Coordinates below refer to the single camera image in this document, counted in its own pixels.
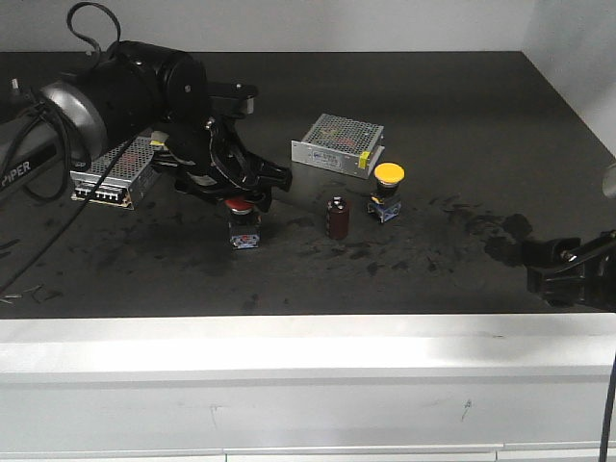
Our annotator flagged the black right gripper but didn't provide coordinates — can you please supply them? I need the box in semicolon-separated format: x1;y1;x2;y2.
521;230;615;309

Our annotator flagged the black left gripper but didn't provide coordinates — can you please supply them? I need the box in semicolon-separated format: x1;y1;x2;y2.
152;81;293;212

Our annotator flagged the red mushroom push button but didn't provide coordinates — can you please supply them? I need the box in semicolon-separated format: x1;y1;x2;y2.
225;198;261;249

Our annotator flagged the yellow mushroom push button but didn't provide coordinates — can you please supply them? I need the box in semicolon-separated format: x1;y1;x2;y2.
367;163;405;224

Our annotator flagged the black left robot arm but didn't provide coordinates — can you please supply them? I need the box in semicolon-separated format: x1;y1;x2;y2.
1;41;293;212

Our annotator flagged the right dark brown capacitor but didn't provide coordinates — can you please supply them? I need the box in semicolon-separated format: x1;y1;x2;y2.
326;196;350;240

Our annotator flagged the right metal mesh power supply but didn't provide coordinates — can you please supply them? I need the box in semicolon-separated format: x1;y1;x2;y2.
291;114;384;179

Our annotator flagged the metal mesh power supply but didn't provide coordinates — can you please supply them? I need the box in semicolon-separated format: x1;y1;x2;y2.
291;114;384;179
70;137;160;210

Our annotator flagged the left metal mesh power supply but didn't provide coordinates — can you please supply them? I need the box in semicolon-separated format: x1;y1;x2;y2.
70;137;160;210

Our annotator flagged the white cabinet drawer front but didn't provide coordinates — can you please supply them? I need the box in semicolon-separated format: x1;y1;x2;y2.
1;369;608;458

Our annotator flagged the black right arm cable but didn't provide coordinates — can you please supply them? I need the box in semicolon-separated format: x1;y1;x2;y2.
598;350;616;462

